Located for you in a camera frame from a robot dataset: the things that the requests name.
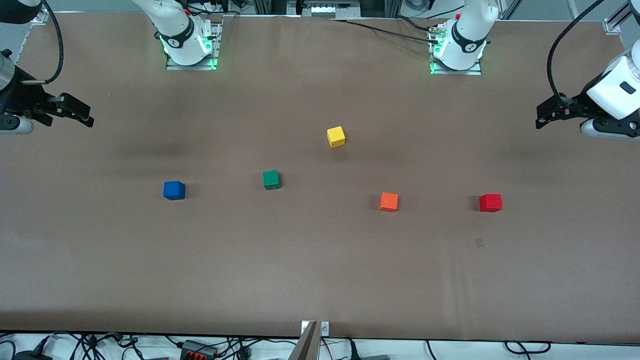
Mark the red cube block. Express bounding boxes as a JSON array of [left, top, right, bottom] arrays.
[[479, 193, 503, 213]]

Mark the metal box with white connectors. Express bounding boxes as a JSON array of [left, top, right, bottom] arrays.
[[287, 0, 362, 20]]

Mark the black connector with orange levers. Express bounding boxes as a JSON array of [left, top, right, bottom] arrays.
[[180, 339, 219, 360]]

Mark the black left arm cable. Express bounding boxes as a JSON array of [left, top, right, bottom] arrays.
[[546, 0, 606, 106]]

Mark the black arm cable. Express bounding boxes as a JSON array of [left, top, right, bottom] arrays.
[[546, 0, 606, 106], [20, 0, 65, 85]]

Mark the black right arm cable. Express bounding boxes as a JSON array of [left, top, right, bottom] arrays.
[[20, 0, 65, 85]]

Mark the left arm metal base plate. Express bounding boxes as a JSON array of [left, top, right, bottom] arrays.
[[429, 27, 483, 77]]

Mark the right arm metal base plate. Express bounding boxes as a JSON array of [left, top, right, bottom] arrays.
[[165, 20, 223, 71]]

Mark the black cable lying on table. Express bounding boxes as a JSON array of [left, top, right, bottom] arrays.
[[327, 17, 441, 45]]

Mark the black looped cable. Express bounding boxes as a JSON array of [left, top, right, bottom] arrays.
[[504, 340, 552, 354]]

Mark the grey camera stand strut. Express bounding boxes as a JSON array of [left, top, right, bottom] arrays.
[[287, 321, 319, 360]]

